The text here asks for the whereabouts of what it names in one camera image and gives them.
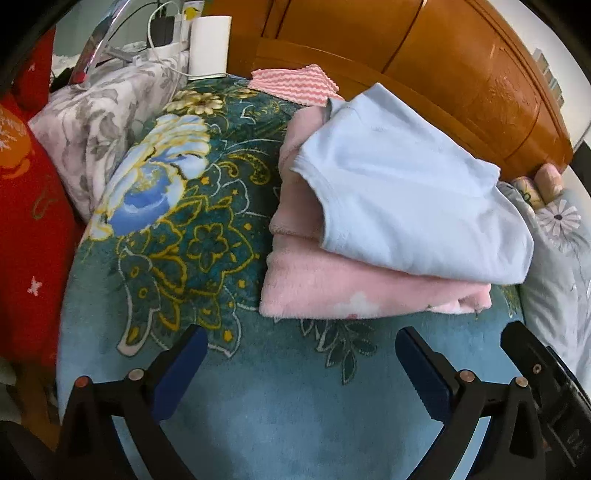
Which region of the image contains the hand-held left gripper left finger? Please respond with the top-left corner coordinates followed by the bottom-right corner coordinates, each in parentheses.
top-left (55, 324), bottom-right (208, 480)

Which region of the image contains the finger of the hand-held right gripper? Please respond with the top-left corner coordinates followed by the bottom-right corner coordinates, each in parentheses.
top-left (501, 320), bottom-right (561, 402)

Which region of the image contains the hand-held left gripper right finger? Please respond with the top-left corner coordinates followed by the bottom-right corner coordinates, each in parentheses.
top-left (396, 326), bottom-right (548, 480)

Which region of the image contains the light blue garment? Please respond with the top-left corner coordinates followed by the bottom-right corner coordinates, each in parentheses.
top-left (295, 83), bottom-right (535, 284)

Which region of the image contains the green floral blanket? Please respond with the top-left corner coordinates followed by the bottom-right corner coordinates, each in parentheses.
top-left (55, 76), bottom-right (527, 480)

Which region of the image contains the pink fleece garment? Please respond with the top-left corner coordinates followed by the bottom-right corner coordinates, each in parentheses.
top-left (259, 108), bottom-right (492, 319)

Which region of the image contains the cream floral cloth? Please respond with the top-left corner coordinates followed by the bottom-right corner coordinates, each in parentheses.
top-left (512, 175), bottom-right (546, 210)

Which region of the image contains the pink soft roll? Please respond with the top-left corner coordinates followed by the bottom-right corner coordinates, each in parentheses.
top-left (534, 164), bottom-right (565, 204)

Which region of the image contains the red printed cloth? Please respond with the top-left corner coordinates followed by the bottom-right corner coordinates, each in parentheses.
top-left (0, 28), bottom-right (86, 365)

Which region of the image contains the grey floral pillow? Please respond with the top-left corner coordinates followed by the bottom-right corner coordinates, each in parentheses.
top-left (28, 51), bottom-right (190, 222)

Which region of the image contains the pink striped cloth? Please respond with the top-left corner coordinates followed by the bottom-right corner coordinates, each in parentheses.
top-left (248, 65), bottom-right (345, 108)

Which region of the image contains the wooden headboard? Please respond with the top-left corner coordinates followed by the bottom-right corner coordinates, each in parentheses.
top-left (203, 0), bottom-right (573, 183)

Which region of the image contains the white power strip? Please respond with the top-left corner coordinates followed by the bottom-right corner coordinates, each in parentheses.
top-left (104, 39), bottom-right (190, 64)

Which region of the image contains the white cylindrical device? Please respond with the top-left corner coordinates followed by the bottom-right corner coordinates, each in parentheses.
top-left (188, 15), bottom-right (232, 80)

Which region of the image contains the black charger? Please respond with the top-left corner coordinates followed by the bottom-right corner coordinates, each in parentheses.
top-left (152, 16), bottom-right (175, 47)

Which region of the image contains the chrome curved lamp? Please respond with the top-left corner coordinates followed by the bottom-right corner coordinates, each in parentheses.
top-left (69, 0), bottom-right (134, 88)

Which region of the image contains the white cable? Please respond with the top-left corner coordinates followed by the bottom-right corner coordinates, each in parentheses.
top-left (146, 0), bottom-right (185, 49)

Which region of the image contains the black cable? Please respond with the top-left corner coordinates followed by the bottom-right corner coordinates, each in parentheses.
top-left (104, 0), bottom-right (160, 52)

